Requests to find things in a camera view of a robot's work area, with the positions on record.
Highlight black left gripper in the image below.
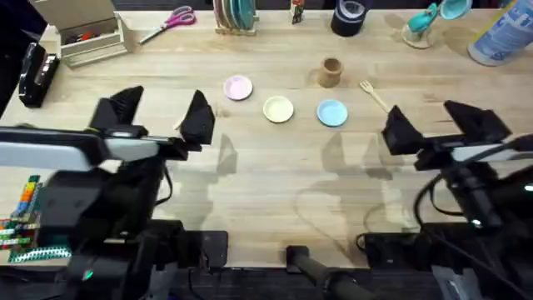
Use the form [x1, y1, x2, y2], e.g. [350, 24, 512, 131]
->
[88, 85, 217, 163]

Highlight left wrist flat plate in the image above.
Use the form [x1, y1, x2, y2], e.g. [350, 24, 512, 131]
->
[102, 136, 167, 163]

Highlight wrist flat plate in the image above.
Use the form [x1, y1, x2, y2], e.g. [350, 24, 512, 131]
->
[102, 136, 167, 163]
[451, 143, 524, 163]

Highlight right wrist flat plate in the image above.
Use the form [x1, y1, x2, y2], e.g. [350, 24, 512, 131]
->
[451, 143, 524, 163]

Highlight pink plate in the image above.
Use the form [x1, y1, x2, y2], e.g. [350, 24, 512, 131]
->
[222, 74, 254, 102]

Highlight blue plate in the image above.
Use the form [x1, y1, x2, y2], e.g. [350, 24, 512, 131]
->
[316, 98, 349, 128]

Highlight wooden plate rack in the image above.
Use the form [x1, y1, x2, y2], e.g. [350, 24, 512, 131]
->
[213, 11, 260, 37]

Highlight beige plate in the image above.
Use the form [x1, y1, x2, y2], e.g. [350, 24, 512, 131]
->
[212, 0, 230, 28]

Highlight cream plate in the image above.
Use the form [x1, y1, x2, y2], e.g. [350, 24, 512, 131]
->
[262, 95, 295, 124]

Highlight teal plate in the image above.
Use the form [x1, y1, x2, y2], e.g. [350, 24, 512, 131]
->
[227, 0, 257, 31]

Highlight wooden fork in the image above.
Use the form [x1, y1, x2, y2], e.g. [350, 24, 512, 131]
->
[359, 79, 392, 114]

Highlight wooden cup stand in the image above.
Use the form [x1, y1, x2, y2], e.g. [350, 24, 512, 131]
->
[401, 22, 437, 51]

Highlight open cardboard box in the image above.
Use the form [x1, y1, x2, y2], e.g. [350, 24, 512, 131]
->
[29, 0, 141, 69]

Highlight teal cup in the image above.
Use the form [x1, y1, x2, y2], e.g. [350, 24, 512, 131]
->
[438, 0, 474, 21]
[406, 2, 440, 34]

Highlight blue and white canister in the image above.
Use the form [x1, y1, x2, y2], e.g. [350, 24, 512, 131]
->
[466, 0, 533, 68]

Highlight wooden cup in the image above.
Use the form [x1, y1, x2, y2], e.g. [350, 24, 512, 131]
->
[316, 57, 344, 89]

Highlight black tape dispenser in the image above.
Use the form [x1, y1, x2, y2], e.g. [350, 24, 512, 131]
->
[17, 42, 61, 109]

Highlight black tape roll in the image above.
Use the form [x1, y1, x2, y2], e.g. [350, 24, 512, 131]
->
[330, 0, 369, 38]

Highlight toy blocks on green board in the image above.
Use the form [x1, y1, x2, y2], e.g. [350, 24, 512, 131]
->
[0, 173, 72, 264]

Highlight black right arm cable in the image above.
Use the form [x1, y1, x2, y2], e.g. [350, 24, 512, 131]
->
[412, 135, 533, 234]

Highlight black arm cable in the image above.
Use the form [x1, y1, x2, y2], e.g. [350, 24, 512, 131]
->
[412, 135, 533, 234]
[154, 165, 174, 208]

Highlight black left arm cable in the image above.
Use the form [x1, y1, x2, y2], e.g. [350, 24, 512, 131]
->
[154, 165, 174, 208]

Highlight pink handled scissors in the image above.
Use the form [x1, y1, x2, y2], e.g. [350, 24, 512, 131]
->
[137, 5, 197, 46]

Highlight black clamp post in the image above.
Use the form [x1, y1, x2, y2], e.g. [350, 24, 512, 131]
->
[285, 244, 378, 300]

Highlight black rail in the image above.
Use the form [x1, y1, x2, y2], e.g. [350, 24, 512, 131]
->
[0, 265, 533, 300]

